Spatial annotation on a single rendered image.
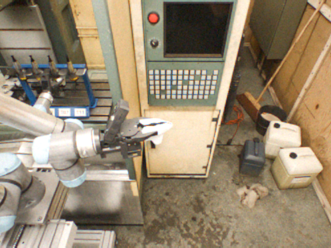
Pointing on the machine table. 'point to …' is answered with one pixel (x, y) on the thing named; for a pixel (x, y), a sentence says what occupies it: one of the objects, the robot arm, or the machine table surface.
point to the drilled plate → (6, 85)
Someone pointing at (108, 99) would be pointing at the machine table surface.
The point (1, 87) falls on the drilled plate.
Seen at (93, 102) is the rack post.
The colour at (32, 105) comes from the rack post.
